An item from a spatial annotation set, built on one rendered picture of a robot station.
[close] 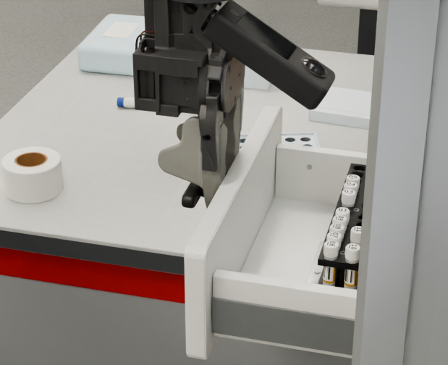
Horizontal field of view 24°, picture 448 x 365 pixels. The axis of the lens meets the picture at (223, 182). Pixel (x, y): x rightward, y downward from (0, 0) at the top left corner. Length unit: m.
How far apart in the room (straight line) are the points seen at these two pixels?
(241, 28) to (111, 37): 0.74
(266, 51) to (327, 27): 3.07
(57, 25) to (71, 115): 2.54
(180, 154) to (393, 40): 0.65
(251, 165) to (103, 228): 0.28
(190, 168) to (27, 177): 0.35
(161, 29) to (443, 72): 0.62
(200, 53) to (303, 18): 3.14
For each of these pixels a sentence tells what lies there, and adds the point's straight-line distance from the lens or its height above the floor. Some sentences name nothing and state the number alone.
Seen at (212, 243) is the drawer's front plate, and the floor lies 0.92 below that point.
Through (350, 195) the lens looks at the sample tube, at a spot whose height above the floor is 0.91.
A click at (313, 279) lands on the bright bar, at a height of 0.85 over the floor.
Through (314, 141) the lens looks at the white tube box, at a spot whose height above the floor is 0.80.
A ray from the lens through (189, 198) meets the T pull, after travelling 0.94.
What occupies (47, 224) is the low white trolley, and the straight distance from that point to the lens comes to 1.21.
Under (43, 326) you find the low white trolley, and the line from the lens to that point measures 1.29.
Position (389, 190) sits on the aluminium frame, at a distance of 0.30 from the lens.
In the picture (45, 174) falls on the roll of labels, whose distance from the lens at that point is 1.24.
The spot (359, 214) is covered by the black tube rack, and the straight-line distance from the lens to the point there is 0.94.
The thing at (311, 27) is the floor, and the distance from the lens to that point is 3.94.
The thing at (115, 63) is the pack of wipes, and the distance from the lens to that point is 1.57.
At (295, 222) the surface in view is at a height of 0.84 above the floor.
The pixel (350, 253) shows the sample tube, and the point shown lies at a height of 0.91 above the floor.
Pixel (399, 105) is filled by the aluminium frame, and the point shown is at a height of 1.26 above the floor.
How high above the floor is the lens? 1.38
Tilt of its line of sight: 29 degrees down
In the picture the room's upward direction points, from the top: straight up
